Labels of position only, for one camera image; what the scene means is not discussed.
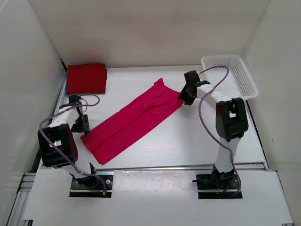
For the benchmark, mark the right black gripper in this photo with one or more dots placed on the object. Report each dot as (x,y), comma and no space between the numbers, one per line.
(186,95)

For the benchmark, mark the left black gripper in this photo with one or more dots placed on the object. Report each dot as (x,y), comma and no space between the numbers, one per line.
(83,125)

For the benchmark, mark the pink t shirt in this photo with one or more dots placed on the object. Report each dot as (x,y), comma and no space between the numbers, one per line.
(132,122)

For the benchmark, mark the blue t shirt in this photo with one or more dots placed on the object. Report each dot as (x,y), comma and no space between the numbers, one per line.
(65,88)

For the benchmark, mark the dark red t shirt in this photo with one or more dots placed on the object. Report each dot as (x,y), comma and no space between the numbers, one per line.
(86,78)

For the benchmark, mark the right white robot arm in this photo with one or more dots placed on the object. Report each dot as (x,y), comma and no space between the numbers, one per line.
(230,123)

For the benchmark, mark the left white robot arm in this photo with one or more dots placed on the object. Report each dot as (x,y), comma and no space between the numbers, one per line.
(58,148)

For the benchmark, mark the white plastic basket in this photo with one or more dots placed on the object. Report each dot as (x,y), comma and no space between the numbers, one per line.
(238,83)

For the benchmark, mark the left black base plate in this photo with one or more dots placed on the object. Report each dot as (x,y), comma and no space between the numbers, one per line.
(95,190)

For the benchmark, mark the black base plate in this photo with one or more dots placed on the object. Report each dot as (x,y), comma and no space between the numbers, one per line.
(95,190)
(208,189)

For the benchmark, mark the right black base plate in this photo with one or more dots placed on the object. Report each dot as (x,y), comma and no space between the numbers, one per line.
(208,189)

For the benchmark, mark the aluminium frame rail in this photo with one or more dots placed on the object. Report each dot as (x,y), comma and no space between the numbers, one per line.
(180,142)

